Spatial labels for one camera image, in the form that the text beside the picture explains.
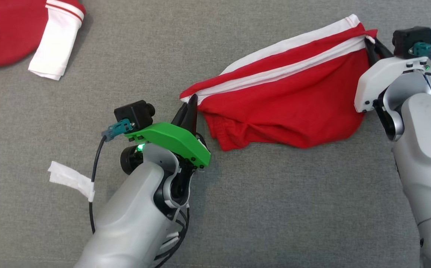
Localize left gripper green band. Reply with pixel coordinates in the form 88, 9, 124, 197
120, 93, 211, 175

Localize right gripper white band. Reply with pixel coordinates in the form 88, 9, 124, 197
354, 37, 430, 113

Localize red shorts with white stripes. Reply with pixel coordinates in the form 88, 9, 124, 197
180, 14, 379, 151

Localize red shirt with white sleeves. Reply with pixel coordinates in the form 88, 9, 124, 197
0, 0, 86, 108

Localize grey fabric sofa seat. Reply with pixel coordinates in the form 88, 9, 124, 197
0, 0, 431, 268

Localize white tape strip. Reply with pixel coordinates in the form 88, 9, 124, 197
48, 161, 95, 202

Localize teal right camera connector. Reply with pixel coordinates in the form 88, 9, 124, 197
409, 42, 431, 61

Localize teal camera connector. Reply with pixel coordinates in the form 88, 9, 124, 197
409, 42, 431, 61
102, 119, 134, 141

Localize teal left camera connector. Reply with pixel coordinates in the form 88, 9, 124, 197
102, 119, 134, 141

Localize black left camera cable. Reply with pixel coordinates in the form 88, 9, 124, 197
89, 136, 108, 235

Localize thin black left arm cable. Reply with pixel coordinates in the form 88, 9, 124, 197
154, 207, 190, 268

